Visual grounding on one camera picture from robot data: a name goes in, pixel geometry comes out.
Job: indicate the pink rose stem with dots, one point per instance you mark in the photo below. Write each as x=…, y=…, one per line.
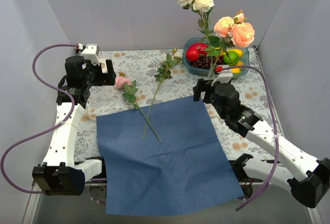
x=233, y=32
x=122, y=82

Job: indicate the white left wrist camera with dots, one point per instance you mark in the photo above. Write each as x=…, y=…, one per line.
x=90, y=52

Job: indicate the yellow lemon front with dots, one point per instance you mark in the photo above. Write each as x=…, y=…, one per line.
x=236, y=70

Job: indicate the aluminium frame rail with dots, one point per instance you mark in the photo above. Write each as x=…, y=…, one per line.
x=33, y=182

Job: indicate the green eucalyptus stem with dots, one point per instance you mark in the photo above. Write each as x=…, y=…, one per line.
x=164, y=73

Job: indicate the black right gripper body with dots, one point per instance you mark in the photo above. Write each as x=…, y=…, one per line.
x=200, y=91

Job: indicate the white rose stem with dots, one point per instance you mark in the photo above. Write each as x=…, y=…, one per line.
x=203, y=8

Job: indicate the pink dragon fruit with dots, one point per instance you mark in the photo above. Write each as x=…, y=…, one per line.
x=201, y=48

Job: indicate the wrapped toilet paper roll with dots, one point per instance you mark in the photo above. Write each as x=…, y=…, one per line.
x=102, y=62

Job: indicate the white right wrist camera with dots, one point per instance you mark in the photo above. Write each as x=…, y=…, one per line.
x=223, y=77

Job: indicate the green lime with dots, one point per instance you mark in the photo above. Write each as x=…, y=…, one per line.
x=231, y=58

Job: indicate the floral patterned tablecloth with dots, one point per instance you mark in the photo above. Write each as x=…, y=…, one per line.
x=142, y=66

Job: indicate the clear glass vase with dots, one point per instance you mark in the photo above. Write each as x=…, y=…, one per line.
x=211, y=73

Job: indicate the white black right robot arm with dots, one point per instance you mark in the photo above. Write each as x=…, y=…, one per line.
x=305, y=176

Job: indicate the dark purple grapes bunch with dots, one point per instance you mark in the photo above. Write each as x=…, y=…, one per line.
x=205, y=62

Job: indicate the yellow lemon top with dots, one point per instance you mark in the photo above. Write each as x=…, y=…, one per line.
x=238, y=51

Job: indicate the yellow lemon right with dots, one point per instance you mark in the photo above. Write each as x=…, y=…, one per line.
x=239, y=63

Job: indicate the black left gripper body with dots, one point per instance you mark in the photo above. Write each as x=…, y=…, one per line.
x=109, y=70

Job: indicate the red apple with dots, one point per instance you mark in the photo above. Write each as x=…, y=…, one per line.
x=192, y=54

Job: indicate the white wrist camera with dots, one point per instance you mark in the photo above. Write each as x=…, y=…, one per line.
x=223, y=77
x=90, y=52

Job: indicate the blue wrapping paper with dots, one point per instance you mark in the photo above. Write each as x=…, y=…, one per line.
x=164, y=160

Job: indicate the yellow lemon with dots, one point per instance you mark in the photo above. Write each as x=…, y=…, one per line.
x=238, y=51
x=236, y=70
x=239, y=63

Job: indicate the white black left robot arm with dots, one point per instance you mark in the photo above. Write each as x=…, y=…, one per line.
x=59, y=174

